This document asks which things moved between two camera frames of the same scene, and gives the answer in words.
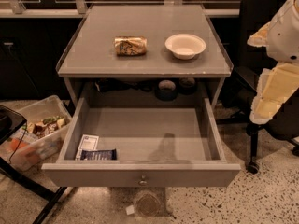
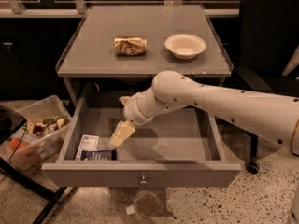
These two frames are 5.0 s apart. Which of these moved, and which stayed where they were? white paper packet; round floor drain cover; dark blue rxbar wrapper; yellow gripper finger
Moved: yellow gripper finger
Stayed: round floor drain cover; white paper packet; dark blue rxbar wrapper
